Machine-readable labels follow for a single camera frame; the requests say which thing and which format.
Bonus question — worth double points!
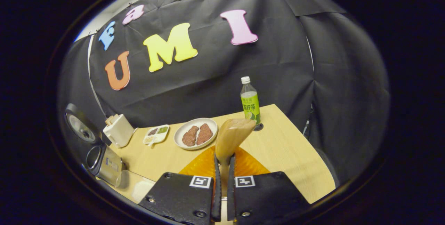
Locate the white sectioned bean dish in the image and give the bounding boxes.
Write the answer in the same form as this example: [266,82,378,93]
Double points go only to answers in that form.
[143,124,170,148]

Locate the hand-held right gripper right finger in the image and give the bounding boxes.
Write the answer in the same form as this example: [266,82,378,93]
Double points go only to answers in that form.
[227,147,310,225]

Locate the brown meat piece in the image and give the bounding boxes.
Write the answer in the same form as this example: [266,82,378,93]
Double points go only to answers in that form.
[196,123,213,145]
[182,126,200,147]

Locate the green label drink bottle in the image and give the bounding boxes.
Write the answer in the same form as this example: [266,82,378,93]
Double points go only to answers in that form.
[240,76,261,125]

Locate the white round plate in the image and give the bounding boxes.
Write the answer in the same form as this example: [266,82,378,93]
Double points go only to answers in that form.
[174,118,218,150]

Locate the wooden spoon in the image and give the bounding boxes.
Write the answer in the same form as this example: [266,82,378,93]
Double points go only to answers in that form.
[215,119,257,201]

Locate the dark grey rice cooker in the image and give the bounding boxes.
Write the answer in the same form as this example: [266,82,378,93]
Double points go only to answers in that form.
[64,103,127,188]

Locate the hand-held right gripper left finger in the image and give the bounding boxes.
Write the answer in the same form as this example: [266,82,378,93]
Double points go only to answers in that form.
[138,146,223,225]

